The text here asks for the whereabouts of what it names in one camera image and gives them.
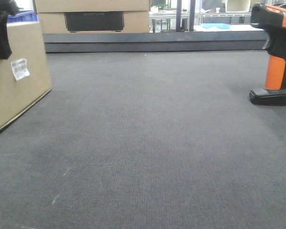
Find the brown cardboard package box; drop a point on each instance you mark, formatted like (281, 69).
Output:
(16, 97)

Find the dark grey foam mat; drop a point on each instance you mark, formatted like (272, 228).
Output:
(197, 41)

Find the large printed cardboard box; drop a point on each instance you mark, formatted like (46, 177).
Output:
(95, 22)

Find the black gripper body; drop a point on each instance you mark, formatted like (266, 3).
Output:
(9, 7)

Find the white barcode label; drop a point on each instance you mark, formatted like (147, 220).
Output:
(19, 69)

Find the blue plastic crate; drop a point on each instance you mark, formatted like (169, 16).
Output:
(23, 16)

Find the black vertical post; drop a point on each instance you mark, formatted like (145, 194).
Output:
(178, 15)

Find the light blue tray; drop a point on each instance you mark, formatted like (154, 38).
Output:
(220, 26)

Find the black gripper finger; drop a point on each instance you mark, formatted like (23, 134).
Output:
(5, 50)

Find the orange black barcode scanner gun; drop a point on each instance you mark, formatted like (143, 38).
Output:
(272, 20)

